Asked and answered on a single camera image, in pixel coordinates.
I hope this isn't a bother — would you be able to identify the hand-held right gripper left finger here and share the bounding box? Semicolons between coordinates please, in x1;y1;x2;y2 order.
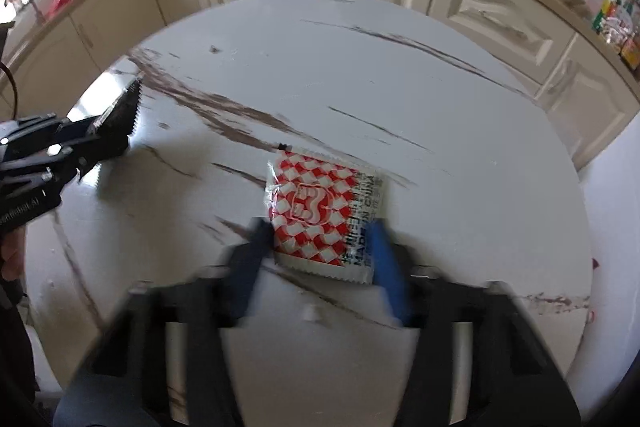
55;217;274;427

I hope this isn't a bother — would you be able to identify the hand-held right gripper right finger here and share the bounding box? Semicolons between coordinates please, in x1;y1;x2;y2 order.
370;217;583;427

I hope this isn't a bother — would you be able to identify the black cable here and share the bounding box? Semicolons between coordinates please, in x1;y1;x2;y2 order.
0;61;21;120

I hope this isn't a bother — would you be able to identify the red checkered sachet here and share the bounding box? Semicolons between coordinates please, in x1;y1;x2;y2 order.
264;144;390;286

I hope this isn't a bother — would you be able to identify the group of condiment bottles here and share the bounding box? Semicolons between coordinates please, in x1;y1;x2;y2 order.
592;0;640;71

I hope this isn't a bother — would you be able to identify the person's left hand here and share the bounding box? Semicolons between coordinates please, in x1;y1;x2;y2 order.
0;227;25;284

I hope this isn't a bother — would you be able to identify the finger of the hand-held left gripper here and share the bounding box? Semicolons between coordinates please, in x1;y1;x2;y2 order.
61;141;133;182
62;76;145;158

